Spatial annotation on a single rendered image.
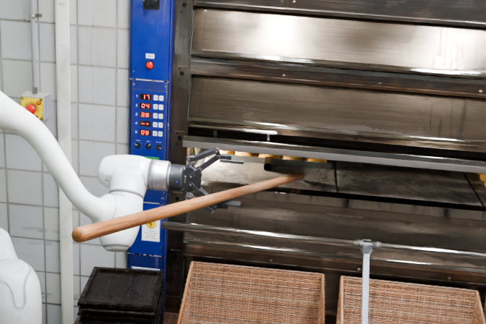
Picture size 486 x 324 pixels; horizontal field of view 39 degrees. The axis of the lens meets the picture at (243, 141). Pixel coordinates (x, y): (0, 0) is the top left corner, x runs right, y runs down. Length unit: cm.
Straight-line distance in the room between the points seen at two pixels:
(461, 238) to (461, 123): 48
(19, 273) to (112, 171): 38
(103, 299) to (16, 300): 76
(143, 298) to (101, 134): 66
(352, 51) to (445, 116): 43
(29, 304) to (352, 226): 138
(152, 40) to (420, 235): 130
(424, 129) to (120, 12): 123
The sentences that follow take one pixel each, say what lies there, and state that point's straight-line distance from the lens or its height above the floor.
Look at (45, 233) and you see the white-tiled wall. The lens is 306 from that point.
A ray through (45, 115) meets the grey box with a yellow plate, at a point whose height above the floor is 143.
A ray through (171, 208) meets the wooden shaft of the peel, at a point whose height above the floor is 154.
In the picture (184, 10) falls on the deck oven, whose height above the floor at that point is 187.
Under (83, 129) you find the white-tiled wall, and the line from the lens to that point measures 284.
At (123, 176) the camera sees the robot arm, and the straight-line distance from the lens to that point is 203.
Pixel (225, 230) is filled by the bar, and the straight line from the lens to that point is 245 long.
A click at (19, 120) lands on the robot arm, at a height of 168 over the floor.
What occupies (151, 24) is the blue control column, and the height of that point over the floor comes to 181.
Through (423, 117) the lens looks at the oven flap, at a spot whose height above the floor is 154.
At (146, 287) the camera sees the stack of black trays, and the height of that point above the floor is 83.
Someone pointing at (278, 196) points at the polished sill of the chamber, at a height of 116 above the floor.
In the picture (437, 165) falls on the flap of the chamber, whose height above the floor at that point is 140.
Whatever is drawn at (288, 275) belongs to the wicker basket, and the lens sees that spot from 290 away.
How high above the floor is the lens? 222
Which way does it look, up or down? 18 degrees down
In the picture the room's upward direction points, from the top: 4 degrees clockwise
